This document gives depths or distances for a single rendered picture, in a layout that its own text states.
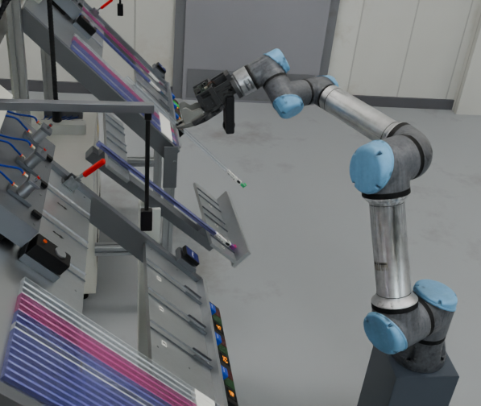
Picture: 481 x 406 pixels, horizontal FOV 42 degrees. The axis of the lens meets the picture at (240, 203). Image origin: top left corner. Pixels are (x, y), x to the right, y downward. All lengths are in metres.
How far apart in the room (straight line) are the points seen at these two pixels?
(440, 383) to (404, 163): 0.65
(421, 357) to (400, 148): 0.59
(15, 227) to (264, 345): 1.60
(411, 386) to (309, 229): 1.62
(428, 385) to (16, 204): 1.19
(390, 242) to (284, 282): 1.41
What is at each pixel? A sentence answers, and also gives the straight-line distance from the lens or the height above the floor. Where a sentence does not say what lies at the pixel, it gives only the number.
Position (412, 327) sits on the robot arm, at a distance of 1.64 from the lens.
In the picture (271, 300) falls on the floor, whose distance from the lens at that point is 2.80.
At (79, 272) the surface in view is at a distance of 1.29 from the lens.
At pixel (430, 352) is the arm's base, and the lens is 1.80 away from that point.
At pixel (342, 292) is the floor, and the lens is 2.93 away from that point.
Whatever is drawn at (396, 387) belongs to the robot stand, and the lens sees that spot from 1.82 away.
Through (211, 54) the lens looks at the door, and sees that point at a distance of 4.61.
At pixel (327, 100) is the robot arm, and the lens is 1.79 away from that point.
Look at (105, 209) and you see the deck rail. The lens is 1.55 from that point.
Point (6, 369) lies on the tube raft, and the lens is 0.98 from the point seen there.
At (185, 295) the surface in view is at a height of 0.76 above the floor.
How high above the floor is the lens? 1.77
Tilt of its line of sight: 31 degrees down
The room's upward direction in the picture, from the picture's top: 6 degrees clockwise
